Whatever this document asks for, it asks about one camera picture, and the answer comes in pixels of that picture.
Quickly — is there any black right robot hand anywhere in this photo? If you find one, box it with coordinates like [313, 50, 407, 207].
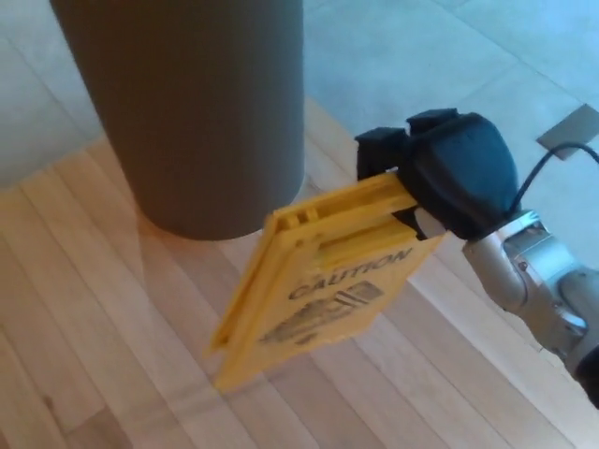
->
[354, 107, 519, 242]

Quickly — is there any yellow folding caution sign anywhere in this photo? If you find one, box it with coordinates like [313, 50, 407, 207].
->
[204, 171, 445, 392]

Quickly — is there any brown round pillar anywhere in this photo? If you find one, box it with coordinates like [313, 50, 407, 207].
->
[49, 0, 308, 242]

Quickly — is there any grey metal floor plate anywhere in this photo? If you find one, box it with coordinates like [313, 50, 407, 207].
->
[536, 103, 596, 161]

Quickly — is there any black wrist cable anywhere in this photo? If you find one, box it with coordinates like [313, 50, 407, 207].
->
[512, 144, 599, 212]

